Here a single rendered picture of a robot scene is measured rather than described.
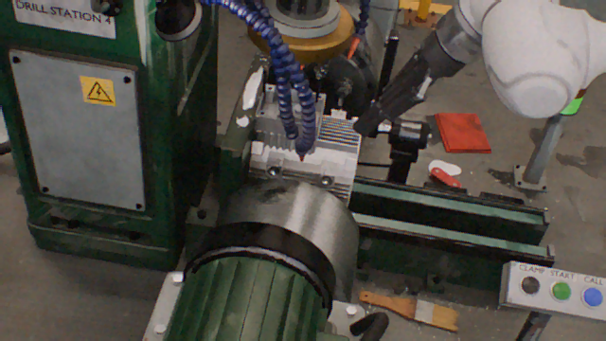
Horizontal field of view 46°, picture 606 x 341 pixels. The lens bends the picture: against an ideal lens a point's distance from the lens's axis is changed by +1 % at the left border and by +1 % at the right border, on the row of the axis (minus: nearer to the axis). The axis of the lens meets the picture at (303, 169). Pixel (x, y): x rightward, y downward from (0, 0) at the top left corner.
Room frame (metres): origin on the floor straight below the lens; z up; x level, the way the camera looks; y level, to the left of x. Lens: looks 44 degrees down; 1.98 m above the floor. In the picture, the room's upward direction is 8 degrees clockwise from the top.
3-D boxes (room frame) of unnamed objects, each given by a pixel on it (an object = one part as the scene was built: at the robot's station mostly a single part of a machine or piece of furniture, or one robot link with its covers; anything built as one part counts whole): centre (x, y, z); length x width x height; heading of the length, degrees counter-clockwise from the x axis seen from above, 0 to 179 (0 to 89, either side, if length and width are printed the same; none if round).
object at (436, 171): (1.25, -0.34, 0.81); 0.09 x 0.03 x 0.02; 47
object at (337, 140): (1.04, 0.00, 1.02); 0.20 x 0.19 x 0.19; 87
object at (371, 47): (1.37, -0.02, 1.04); 0.41 x 0.25 x 0.25; 177
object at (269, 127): (1.04, 0.04, 1.11); 0.12 x 0.11 x 0.07; 87
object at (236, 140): (1.04, 0.16, 0.97); 0.30 x 0.11 x 0.34; 177
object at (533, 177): (1.30, -0.56, 1.01); 0.08 x 0.08 x 0.42; 87
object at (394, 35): (1.16, -0.14, 1.12); 0.04 x 0.03 x 0.26; 87
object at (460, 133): (1.45, -0.40, 0.80); 0.15 x 0.12 x 0.01; 10
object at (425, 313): (0.86, -0.25, 0.80); 0.21 x 0.05 x 0.01; 82
